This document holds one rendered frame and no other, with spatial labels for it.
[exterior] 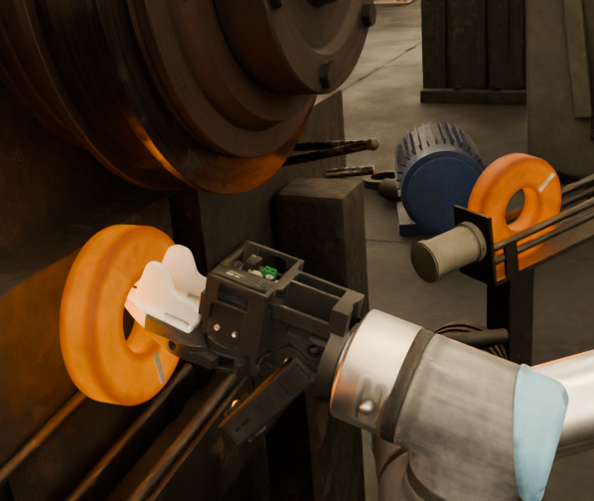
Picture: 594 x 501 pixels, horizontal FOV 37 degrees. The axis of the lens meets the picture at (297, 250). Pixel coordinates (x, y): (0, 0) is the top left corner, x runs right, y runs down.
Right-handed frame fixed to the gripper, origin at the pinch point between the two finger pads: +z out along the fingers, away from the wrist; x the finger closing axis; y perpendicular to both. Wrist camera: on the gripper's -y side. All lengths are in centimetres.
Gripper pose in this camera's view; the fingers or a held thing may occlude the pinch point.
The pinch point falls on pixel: (128, 294)
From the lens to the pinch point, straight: 78.4
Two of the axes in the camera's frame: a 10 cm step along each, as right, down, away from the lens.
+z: -9.0, -3.3, 2.8
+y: 1.7, -8.6, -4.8
